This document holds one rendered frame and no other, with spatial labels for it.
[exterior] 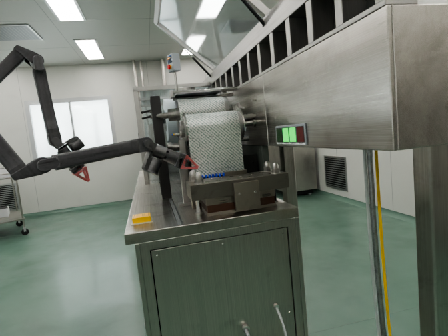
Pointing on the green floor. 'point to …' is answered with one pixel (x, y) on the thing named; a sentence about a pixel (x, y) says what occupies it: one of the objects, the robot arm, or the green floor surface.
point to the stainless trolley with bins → (15, 206)
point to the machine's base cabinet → (225, 282)
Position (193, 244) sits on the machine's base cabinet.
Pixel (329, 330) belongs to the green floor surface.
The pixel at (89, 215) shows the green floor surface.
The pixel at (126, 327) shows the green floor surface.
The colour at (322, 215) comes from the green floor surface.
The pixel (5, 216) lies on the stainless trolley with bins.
